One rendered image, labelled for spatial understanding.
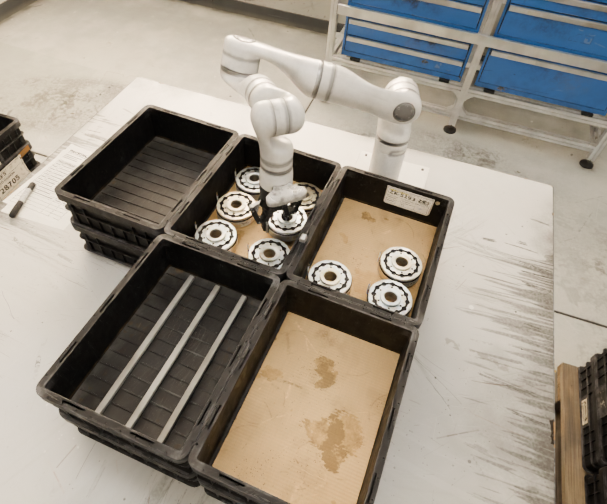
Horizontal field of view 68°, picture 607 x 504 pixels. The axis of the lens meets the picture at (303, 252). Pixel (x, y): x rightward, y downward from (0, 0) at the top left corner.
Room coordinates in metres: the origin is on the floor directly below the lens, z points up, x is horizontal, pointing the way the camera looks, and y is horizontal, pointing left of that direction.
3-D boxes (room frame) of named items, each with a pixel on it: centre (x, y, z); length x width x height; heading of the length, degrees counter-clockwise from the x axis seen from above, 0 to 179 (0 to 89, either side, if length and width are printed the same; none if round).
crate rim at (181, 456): (0.41, 0.24, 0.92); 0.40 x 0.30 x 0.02; 162
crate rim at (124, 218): (0.88, 0.41, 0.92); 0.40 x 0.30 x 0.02; 162
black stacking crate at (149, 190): (0.88, 0.41, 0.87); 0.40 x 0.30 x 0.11; 162
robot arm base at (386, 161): (1.05, -0.22, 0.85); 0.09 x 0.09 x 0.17; 87
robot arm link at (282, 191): (0.73, 0.07, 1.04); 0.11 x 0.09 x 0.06; 28
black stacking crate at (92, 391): (0.41, 0.24, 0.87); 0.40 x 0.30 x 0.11; 162
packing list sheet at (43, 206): (0.98, 0.76, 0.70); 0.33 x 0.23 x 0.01; 165
